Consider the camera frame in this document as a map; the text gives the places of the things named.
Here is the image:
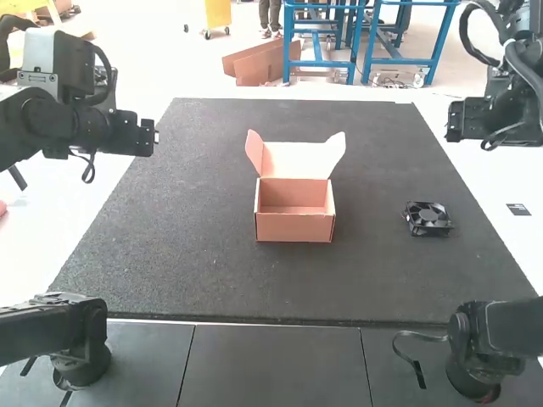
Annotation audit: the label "blue metal frame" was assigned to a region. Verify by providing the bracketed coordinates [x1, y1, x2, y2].
[283, 0, 362, 86]
[360, 0, 460, 87]

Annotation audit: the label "black cable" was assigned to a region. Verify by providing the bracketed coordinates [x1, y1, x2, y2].
[67, 148, 98, 185]
[391, 330, 451, 362]

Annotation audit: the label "yellow wheeled cart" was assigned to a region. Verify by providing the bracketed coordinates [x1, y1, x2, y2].
[202, 0, 233, 42]

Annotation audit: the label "flat cardboard sheets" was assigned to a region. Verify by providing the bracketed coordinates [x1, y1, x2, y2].
[221, 38, 303, 87]

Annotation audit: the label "black square fan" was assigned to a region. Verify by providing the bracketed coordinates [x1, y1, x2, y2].
[401, 200, 456, 239]

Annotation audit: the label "person's legs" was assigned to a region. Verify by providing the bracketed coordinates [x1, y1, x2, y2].
[257, 0, 285, 40]

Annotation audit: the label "cardboard box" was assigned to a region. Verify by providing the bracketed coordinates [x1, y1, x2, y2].
[244, 129, 347, 244]

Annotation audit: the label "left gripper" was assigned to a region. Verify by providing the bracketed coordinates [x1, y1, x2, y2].
[109, 109, 160, 159]

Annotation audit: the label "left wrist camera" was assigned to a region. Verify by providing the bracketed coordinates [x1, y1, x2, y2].
[16, 28, 97, 102]

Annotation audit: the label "dark base panel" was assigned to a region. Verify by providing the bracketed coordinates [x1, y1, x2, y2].
[359, 326, 543, 407]
[0, 321, 197, 407]
[176, 324, 375, 407]

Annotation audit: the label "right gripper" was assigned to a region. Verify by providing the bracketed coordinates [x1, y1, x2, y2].
[444, 96, 500, 144]

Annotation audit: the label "black mat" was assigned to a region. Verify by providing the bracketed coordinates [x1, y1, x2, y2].
[47, 98, 543, 327]

